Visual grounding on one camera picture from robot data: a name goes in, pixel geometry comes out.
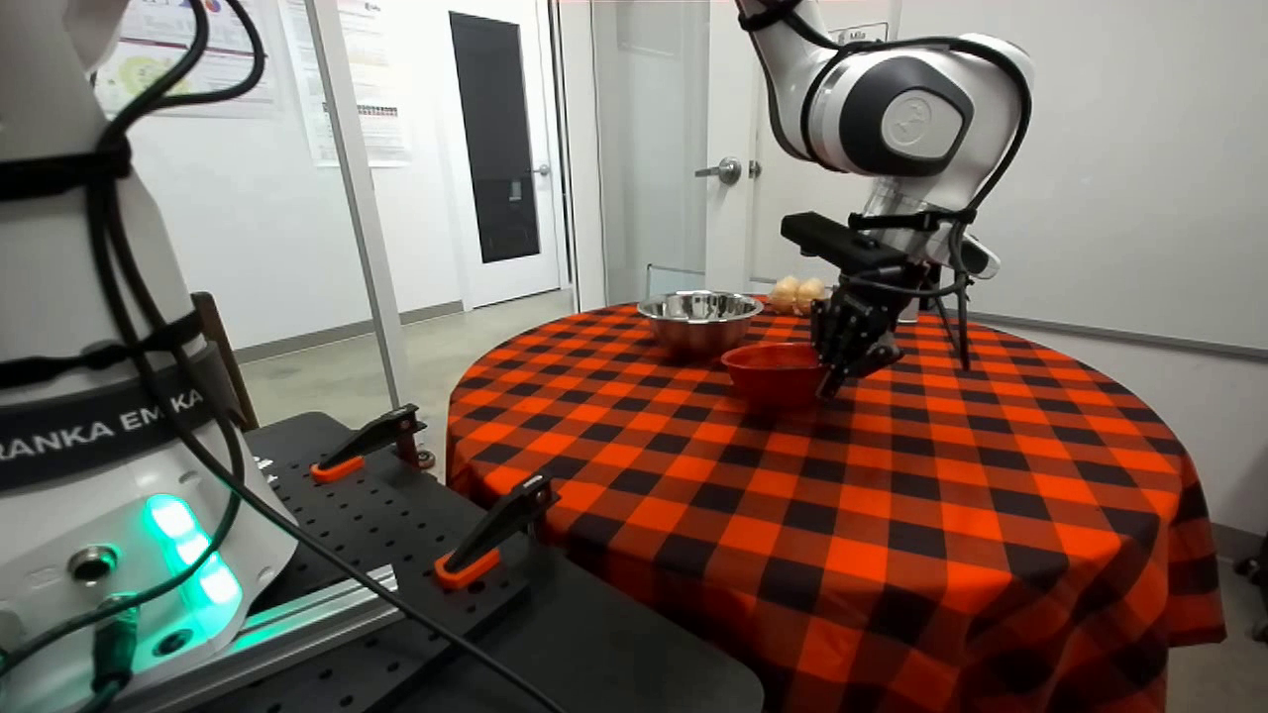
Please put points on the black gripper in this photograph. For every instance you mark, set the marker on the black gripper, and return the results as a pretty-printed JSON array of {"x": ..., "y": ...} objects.
[{"x": 870, "y": 304}]

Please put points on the red bowl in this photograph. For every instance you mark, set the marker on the red bowl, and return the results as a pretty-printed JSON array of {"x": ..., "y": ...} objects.
[{"x": 773, "y": 376}]

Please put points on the metal bowl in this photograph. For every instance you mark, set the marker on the metal bowl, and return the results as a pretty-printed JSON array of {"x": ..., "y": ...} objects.
[{"x": 701, "y": 328}]

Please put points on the pale round bun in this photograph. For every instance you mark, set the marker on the pale round bun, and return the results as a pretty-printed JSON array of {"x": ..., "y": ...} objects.
[
  {"x": 814, "y": 295},
  {"x": 788, "y": 295}
]

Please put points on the orange black plaid tablecloth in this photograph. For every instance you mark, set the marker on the orange black plaid tablecloth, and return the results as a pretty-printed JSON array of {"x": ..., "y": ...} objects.
[{"x": 857, "y": 556}]

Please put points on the white door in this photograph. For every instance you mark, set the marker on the white door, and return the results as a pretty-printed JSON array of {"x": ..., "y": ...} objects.
[{"x": 735, "y": 104}]

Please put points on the black perforated mounting board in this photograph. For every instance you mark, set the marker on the black perforated mounting board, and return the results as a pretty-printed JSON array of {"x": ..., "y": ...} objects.
[{"x": 610, "y": 660}]

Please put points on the black orange spring clamp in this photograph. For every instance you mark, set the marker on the black orange spring clamp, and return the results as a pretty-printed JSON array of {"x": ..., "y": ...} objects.
[
  {"x": 499, "y": 527},
  {"x": 380, "y": 437}
]

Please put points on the door with dark window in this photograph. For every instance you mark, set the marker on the door with dark window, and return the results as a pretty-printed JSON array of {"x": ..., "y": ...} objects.
[{"x": 499, "y": 131}]

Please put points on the white slanted pole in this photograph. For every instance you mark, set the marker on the white slanted pole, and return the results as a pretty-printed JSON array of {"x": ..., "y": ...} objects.
[{"x": 363, "y": 213}]

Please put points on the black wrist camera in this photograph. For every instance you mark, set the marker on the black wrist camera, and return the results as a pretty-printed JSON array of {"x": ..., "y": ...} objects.
[{"x": 828, "y": 238}]

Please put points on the white text wall poster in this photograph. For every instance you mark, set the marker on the white text wall poster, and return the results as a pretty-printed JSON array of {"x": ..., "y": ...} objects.
[{"x": 380, "y": 79}]

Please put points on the aluminium rail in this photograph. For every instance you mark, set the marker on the aluminium rail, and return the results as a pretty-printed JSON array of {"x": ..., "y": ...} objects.
[{"x": 319, "y": 617}]

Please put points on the colourful wall poster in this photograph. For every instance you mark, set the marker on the colourful wall poster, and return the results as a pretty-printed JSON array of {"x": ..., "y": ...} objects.
[{"x": 159, "y": 40}]

